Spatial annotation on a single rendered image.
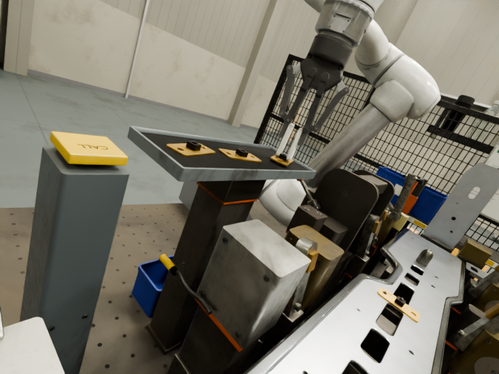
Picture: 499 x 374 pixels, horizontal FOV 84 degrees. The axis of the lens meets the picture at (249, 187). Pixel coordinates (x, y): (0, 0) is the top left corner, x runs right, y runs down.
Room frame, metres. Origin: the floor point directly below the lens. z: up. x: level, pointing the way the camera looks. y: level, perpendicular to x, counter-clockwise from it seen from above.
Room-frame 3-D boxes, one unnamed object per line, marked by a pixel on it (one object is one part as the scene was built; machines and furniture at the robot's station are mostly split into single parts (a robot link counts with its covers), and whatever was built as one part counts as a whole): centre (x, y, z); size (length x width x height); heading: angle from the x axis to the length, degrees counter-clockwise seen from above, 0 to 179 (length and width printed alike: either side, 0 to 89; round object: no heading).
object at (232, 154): (0.49, 0.04, 1.17); 0.08 x 0.04 x 0.01; 139
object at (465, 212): (1.10, -0.79, 1.17); 0.12 x 0.01 x 0.34; 56
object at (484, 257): (1.04, -0.89, 0.88); 0.08 x 0.08 x 0.36; 56
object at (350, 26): (0.59, -0.04, 1.44); 0.09 x 0.09 x 0.06
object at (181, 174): (0.50, 0.03, 1.16); 0.37 x 0.14 x 0.02; 146
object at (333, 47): (0.59, -0.04, 1.36); 0.08 x 0.07 x 0.09; 78
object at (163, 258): (0.32, 0.03, 1.00); 0.12 x 0.01 x 0.01; 56
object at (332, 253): (0.47, -0.14, 0.89); 0.12 x 0.08 x 0.38; 56
